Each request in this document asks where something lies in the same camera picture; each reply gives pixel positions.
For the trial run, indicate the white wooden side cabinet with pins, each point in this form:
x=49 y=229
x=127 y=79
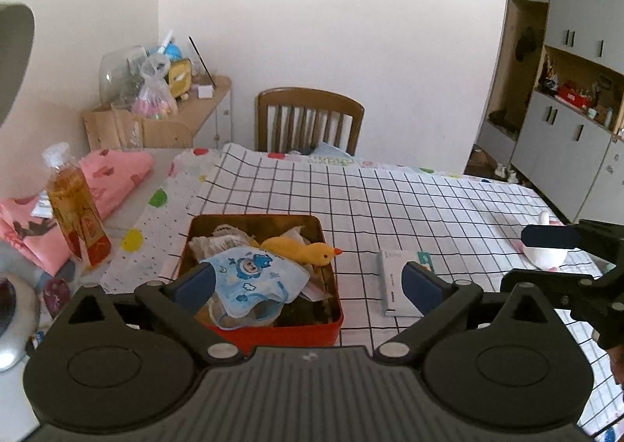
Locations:
x=202 y=121

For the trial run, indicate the clear glass bowl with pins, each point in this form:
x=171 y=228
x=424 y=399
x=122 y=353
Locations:
x=119 y=73

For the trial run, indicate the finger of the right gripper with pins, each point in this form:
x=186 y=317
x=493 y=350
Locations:
x=551 y=237

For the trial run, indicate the yellow plush duck toy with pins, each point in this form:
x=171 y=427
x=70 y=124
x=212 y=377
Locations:
x=317 y=254

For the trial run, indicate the amber liquid plastic bottle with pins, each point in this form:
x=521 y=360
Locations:
x=74 y=208

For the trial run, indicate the white plush rabbit toy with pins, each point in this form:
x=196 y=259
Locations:
x=547 y=259

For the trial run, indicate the plastic bag with pink items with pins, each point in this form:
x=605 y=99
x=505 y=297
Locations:
x=154 y=100

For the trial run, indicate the cardboard box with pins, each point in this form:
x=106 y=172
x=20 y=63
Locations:
x=116 y=128

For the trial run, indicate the white teal flat box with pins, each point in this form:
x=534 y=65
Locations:
x=391 y=264

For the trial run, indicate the yellow tissue box holder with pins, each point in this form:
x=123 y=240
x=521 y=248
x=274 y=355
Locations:
x=180 y=77

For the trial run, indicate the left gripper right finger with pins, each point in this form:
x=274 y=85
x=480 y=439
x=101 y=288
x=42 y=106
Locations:
x=444 y=309

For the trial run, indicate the cream white cloth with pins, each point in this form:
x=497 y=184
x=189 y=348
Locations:
x=225 y=237

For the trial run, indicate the pink patterned folded cloth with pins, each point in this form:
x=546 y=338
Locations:
x=111 y=176

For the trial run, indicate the wooden dining chair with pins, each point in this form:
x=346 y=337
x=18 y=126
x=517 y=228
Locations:
x=298 y=118

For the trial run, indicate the blue cartoon printed cloth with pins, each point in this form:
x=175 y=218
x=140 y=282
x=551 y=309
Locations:
x=252 y=287

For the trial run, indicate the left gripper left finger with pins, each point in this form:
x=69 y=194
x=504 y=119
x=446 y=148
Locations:
x=174 y=307

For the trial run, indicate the grey wall cabinet unit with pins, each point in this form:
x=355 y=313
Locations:
x=555 y=114

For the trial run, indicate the polka dot tablecloth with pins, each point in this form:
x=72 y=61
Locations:
x=150 y=227

